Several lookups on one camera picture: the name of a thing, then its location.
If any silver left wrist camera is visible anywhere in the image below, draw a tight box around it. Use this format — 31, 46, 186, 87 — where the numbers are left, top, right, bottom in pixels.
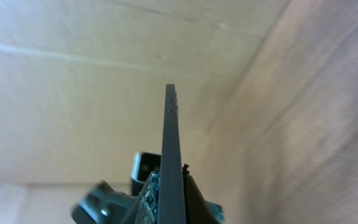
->
131, 152, 161, 197

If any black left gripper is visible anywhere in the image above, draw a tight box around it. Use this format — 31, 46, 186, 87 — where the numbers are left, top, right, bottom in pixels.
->
70, 180, 135, 224

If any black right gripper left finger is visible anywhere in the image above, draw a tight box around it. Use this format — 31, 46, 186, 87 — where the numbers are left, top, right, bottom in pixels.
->
122, 171, 160, 224

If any blue Samsung Galaxy smartphone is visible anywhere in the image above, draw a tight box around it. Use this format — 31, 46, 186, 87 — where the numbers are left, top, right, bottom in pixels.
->
157, 84, 186, 224

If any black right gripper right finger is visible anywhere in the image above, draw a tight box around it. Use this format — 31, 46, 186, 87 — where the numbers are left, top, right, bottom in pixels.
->
182, 164, 224, 224

